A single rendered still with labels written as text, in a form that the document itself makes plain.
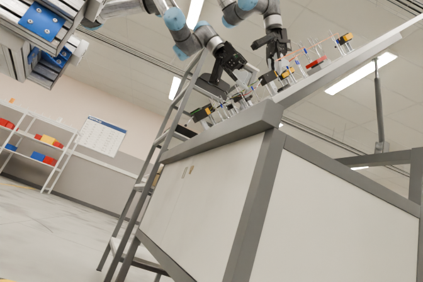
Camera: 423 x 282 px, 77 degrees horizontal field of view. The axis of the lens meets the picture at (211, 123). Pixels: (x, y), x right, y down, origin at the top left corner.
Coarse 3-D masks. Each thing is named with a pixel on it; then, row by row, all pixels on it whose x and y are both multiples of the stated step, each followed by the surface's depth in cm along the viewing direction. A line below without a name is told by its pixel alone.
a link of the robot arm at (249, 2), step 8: (240, 0) 107; (248, 0) 104; (256, 0) 105; (264, 0) 108; (240, 8) 108; (248, 8) 107; (256, 8) 108; (264, 8) 109; (240, 16) 114; (248, 16) 114
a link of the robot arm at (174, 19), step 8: (160, 0) 106; (168, 0) 105; (160, 8) 105; (168, 8) 102; (176, 8) 99; (168, 16) 97; (176, 16) 96; (184, 16) 100; (168, 24) 98; (176, 24) 97; (184, 24) 100; (176, 32) 101; (184, 32) 102; (176, 40) 105; (184, 40) 105
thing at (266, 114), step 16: (240, 112) 79; (256, 112) 69; (272, 112) 66; (224, 128) 86; (240, 128) 74; (256, 128) 70; (192, 144) 113; (208, 144) 98; (224, 144) 91; (160, 160) 167; (176, 160) 144
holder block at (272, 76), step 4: (268, 72) 106; (272, 72) 107; (260, 76) 108; (264, 76) 106; (268, 76) 106; (272, 76) 107; (276, 76) 107; (264, 80) 106; (268, 80) 106; (272, 80) 106; (264, 84) 107
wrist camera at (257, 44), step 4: (272, 32) 110; (264, 36) 109; (268, 36) 109; (272, 36) 110; (256, 40) 107; (260, 40) 108; (264, 40) 108; (268, 40) 109; (252, 44) 108; (256, 44) 107; (260, 44) 107; (264, 44) 112; (252, 48) 110; (256, 48) 109
